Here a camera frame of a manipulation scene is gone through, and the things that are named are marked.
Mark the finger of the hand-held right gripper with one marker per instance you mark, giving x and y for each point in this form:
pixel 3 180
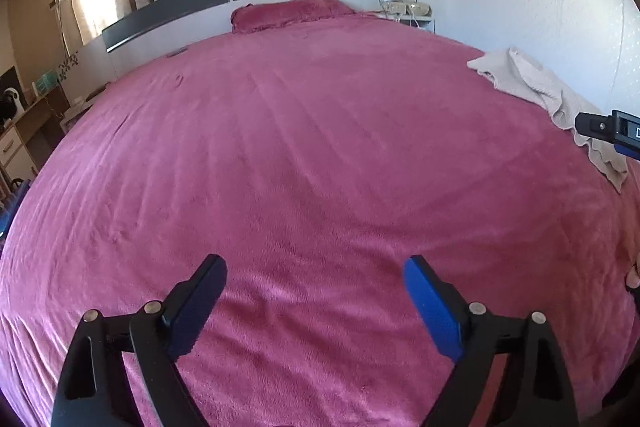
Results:
pixel 597 124

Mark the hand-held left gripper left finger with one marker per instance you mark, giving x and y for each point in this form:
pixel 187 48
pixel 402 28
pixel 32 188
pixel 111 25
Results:
pixel 195 312

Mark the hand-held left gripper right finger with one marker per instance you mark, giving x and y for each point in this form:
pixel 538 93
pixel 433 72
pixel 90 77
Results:
pixel 435 307

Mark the beige knit sweater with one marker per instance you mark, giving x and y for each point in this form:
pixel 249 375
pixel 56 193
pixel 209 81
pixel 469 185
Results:
pixel 530 82

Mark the person's right hand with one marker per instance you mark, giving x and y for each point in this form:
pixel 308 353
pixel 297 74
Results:
pixel 635 276

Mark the pink fleece blanket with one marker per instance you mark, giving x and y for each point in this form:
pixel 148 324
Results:
pixel 300 157

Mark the white nightstand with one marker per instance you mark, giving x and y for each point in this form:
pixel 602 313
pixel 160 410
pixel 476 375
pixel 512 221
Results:
pixel 425 24

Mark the blue chair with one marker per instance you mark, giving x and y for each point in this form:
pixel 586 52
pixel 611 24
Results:
pixel 12 207

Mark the cream tabletop device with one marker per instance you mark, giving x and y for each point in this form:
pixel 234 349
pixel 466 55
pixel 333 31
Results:
pixel 405 8

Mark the wooden desk with drawers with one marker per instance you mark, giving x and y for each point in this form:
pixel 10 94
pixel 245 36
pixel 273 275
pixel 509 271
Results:
pixel 35 117

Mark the teal box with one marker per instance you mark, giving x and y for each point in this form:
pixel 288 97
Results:
pixel 46 83

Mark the white round desk device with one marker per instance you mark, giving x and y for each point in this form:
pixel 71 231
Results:
pixel 10 104

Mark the black monitor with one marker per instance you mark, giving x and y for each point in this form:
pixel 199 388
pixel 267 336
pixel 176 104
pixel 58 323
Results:
pixel 9 77

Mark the pink pillow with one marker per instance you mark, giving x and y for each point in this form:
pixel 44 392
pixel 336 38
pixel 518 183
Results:
pixel 285 14

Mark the white floor stand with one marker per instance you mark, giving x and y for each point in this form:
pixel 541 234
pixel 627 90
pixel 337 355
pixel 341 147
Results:
pixel 62 7

